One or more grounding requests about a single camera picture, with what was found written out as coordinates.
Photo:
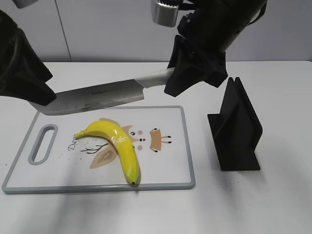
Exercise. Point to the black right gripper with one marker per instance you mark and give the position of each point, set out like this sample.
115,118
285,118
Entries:
192,60

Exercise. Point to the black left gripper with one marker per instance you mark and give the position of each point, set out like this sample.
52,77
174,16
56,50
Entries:
22,73

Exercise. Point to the knife with white handle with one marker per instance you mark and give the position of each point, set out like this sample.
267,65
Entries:
104,95

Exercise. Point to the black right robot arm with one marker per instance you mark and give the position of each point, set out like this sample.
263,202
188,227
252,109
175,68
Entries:
223,20

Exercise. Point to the yellow plastic banana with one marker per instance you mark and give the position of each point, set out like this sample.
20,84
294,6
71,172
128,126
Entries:
121,142

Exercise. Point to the white grey-rimmed cutting board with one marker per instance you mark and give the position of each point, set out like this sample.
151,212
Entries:
51,160

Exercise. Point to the black knife stand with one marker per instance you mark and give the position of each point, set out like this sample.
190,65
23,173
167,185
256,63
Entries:
236,130

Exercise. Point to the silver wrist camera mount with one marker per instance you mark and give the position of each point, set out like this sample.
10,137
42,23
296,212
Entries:
164,12

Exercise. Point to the silver left wrist mount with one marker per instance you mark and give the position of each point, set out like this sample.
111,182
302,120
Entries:
23,3

